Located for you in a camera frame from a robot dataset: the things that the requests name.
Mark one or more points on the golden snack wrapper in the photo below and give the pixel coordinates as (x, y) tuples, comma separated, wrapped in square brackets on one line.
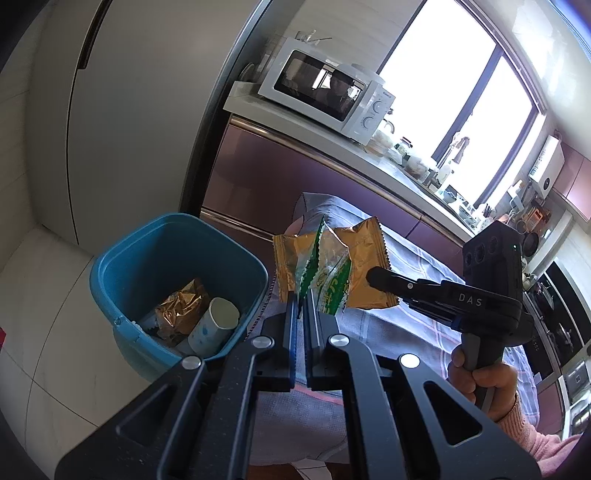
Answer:
[(360, 258)]

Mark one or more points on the blue plastic bin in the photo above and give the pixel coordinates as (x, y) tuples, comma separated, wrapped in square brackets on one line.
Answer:
[(152, 249)]

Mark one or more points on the cluster of kitchen jars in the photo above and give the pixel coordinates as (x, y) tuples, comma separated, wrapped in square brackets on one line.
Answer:
[(411, 161)]

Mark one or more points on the metal faucet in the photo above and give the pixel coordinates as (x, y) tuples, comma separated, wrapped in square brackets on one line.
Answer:
[(461, 148)]

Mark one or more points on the person's right hand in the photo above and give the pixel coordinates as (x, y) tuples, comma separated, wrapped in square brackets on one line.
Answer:
[(489, 376)]

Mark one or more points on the white microwave oven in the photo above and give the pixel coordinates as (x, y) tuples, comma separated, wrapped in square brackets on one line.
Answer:
[(323, 87)]

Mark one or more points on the person's right forearm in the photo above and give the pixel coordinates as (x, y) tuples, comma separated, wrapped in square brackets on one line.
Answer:
[(540, 443)]

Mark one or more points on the grey checked tablecloth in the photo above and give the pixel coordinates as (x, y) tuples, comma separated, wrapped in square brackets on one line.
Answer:
[(392, 332)]

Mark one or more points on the purple kitchen cabinet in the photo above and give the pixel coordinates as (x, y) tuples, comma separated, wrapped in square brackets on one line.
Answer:
[(286, 175)]

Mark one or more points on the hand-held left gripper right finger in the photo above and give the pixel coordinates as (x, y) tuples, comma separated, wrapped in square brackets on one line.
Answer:
[(312, 325)]

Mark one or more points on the black built-in oven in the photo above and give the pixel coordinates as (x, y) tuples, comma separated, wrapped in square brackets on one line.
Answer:
[(561, 332)]

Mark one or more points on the grey refrigerator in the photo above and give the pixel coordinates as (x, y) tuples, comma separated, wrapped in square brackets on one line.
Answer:
[(138, 115)]

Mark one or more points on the green and white snack wrapper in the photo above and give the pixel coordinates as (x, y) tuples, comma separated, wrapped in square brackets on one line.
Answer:
[(323, 272)]

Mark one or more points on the kitchen window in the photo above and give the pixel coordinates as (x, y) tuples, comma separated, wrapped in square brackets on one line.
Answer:
[(443, 92)]

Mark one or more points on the white paper cup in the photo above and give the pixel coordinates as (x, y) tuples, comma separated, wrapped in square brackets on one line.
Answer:
[(217, 323)]

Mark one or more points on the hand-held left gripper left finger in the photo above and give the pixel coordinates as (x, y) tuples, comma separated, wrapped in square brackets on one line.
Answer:
[(292, 325)]

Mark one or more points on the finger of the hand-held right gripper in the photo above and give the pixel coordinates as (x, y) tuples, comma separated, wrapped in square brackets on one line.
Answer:
[(401, 282), (436, 310)]

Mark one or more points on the white water heater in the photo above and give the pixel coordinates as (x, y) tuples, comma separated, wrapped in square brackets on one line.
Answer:
[(547, 164)]

